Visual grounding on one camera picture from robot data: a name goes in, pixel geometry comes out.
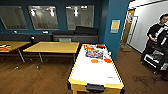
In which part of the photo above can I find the orange snack bag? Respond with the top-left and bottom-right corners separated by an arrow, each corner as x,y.
83,44 -> 98,51

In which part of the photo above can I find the dark grey sofa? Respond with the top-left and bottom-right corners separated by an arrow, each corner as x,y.
0,25 -> 100,45

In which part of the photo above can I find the red black paddle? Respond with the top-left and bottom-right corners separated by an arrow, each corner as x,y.
96,44 -> 107,50

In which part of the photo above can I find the light grey sofa cushion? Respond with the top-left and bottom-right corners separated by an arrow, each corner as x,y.
58,38 -> 73,44

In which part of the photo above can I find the yellow air hockey table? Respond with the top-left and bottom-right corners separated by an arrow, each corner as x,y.
67,43 -> 126,94

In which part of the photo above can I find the interior glass window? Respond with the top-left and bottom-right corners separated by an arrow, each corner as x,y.
0,5 -> 30,31
28,4 -> 60,31
65,4 -> 96,31

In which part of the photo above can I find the yellow wooden table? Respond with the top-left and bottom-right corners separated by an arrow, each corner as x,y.
23,41 -> 81,70
0,40 -> 32,70

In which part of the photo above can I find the brown cardboard box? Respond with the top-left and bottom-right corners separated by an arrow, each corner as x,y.
119,43 -> 132,53

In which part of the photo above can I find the small black round object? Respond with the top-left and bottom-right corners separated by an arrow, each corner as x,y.
30,34 -> 36,44

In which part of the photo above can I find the person in black shirt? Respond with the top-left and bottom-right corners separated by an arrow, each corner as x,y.
141,13 -> 168,65

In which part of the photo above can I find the small orange table item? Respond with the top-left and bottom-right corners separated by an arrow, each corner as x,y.
0,44 -> 10,52

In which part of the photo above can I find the pale yellow wall plate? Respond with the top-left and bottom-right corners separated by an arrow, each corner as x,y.
110,19 -> 122,35

